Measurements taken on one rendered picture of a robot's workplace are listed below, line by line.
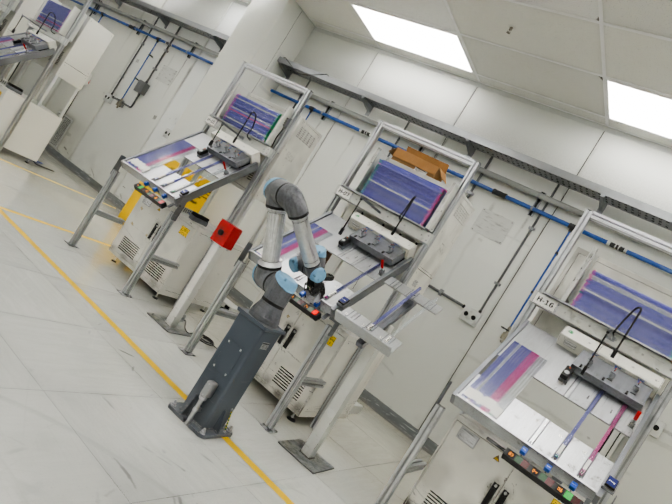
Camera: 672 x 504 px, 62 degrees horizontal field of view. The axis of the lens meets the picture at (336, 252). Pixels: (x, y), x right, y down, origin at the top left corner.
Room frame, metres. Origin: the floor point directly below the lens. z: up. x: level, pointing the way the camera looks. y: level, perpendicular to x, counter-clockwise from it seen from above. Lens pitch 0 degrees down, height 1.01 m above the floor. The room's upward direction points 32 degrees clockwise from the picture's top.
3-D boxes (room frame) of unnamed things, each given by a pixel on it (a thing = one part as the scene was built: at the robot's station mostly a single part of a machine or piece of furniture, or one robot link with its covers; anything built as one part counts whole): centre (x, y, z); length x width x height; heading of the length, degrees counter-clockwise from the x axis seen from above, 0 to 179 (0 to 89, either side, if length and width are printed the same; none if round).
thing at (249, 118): (4.43, 1.04, 0.95); 1.35 x 0.82 x 1.90; 149
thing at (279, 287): (2.55, 0.13, 0.72); 0.13 x 0.12 x 0.14; 40
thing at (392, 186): (3.52, -0.17, 1.52); 0.51 x 0.13 x 0.27; 59
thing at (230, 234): (3.63, 0.67, 0.39); 0.24 x 0.24 x 0.78; 59
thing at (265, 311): (2.54, 0.12, 0.60); 0.15 x 0.15 x 0.10
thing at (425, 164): (3.83, -0.23, 1.82); 0.68 x 0.30 x 0.20; 59
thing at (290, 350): (3.65, -0.18, 0.31); 0.70 x 0.65 x 0.62; 59
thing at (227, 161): (4.24, 1.14, 0.66); 1.01 x 0.73 x 1.31; 149
